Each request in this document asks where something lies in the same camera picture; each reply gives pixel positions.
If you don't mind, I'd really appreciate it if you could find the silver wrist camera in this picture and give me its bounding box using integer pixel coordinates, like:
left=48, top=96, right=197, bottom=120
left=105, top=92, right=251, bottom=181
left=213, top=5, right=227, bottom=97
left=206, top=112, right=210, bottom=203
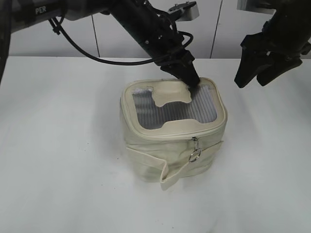
left=237, top=0, right=276, bottom=15
left=168, top=1, right=200, bottom=21

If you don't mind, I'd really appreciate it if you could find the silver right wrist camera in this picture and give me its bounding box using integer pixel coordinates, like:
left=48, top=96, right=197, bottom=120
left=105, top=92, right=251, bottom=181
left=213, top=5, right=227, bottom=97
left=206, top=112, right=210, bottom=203
left=237, top=0, right=276, bottom=15

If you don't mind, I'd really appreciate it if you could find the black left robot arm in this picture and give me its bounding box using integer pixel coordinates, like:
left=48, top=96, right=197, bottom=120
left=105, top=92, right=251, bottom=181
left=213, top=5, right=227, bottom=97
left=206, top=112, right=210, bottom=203
left=0, top=0, right=200, bottom=88

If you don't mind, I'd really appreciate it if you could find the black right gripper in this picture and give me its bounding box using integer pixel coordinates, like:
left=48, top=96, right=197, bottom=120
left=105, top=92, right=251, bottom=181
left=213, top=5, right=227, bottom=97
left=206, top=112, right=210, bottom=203
left=234, top=20, right=311, bottom=88

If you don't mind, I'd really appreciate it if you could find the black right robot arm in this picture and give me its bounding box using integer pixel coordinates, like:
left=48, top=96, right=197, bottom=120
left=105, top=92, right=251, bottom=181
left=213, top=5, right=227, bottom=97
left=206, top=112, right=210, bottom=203
left=234, top=0, right=311, bottom=88

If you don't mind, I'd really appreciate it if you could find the silver zipper pull ring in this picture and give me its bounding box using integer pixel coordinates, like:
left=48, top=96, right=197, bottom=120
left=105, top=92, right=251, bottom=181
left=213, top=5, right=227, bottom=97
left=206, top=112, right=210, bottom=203
left=188, top=136, right=202, bottom=164

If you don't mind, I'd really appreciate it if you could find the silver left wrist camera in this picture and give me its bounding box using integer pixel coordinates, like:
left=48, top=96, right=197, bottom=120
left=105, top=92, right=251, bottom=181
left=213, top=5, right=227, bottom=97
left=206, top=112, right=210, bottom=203
left=168, top=1, right=200, bottom=21

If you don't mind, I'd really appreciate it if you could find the cream canvas zipper bag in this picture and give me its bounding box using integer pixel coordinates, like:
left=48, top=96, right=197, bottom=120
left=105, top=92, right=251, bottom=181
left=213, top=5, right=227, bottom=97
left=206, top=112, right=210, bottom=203
left=120, top=77, right=228, bottom=190

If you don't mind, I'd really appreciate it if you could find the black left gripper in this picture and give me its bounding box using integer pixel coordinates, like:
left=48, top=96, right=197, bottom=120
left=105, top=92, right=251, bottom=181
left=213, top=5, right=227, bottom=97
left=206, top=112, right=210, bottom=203
left=143, top=14, right=200, bottom=87

